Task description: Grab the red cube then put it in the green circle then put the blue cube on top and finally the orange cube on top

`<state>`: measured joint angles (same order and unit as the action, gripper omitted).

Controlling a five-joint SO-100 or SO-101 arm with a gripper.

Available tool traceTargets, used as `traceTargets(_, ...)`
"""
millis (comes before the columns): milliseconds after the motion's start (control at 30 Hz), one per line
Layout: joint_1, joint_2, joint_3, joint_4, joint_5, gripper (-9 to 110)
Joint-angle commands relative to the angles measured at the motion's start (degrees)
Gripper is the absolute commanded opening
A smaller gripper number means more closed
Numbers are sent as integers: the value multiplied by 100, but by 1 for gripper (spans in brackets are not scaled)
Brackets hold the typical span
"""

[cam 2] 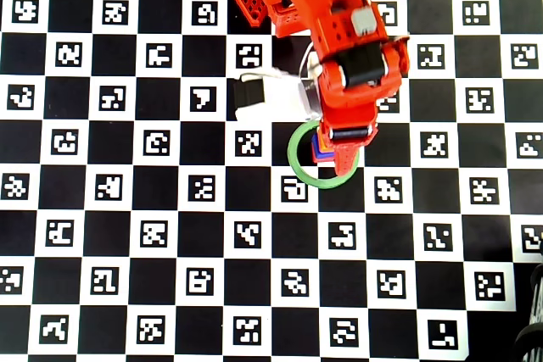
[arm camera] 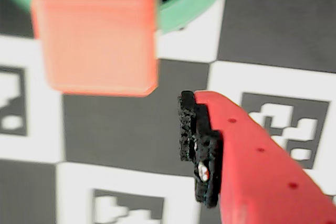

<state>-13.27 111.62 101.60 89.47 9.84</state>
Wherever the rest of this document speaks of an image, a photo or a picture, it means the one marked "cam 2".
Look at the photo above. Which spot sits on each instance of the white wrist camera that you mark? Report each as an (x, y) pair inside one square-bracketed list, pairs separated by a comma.
[(275, 95)]

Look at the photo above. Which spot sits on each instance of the red cube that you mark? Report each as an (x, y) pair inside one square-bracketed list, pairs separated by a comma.
[(320, 159)]

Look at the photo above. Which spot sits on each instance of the orange cube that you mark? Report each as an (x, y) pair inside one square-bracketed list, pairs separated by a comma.
[(324, 146)]

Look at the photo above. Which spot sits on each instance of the black tripod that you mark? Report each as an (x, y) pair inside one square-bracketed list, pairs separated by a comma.
[(535, 294)]

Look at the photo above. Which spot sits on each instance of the black white marker mat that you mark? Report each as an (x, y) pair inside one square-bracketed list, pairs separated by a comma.
[(110, 230)]

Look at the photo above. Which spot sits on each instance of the blue cube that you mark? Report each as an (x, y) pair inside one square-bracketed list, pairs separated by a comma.
[(315, 146)]

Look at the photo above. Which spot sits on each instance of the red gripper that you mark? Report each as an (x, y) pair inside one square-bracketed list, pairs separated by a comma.
[(350, 133)]

